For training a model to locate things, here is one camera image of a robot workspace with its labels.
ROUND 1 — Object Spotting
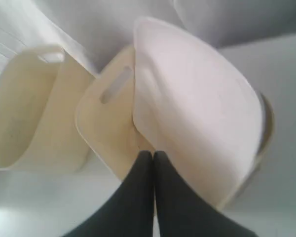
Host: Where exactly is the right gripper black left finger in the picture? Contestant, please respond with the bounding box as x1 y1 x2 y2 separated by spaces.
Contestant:
66 151 154 237

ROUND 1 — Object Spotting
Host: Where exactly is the white rectangular plate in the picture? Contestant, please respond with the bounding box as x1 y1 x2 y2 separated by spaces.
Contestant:
133 17 264 208

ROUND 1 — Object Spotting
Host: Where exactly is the cream bin with square sticker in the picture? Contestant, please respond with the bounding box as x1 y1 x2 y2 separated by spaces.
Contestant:
75 46 274 209

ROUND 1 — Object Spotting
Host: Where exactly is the cream bin with triangle sticker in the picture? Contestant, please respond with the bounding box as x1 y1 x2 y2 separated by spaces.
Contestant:
0 45 93 173

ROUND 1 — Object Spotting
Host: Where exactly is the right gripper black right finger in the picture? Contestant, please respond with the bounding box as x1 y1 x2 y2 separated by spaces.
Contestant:
153 151 256 237

